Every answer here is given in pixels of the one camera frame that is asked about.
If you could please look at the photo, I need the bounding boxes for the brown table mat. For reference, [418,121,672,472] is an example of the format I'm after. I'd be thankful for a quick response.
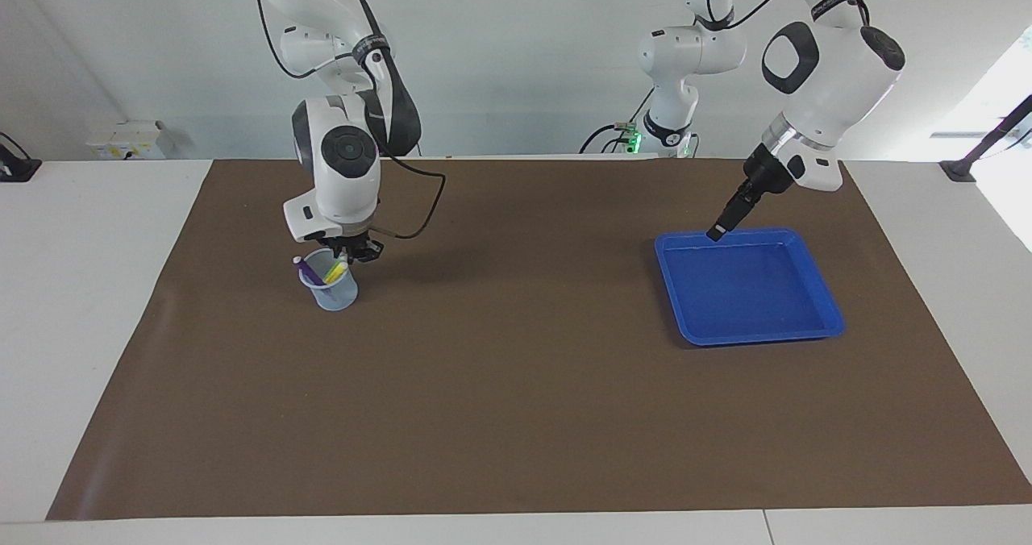
[46,158,1032,522]

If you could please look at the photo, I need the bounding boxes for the black left arm base cable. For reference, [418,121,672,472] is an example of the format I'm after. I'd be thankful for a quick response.
[579,85,654,156]

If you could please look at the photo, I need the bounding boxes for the translucent plastic cup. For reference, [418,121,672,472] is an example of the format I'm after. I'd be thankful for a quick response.
[298,248,360,312]

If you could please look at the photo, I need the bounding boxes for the white wall socket box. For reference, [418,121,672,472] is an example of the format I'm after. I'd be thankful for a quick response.
[87,120,180,160]

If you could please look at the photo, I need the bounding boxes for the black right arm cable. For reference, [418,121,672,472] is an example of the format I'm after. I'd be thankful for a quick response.
[246,0,447,241]

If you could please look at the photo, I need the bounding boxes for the black table clamp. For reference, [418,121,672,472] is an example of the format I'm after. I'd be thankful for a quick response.
[0,131,43,183]

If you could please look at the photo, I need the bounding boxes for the blue plastic tray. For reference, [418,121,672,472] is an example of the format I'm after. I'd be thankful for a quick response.
[654,227,847,347]

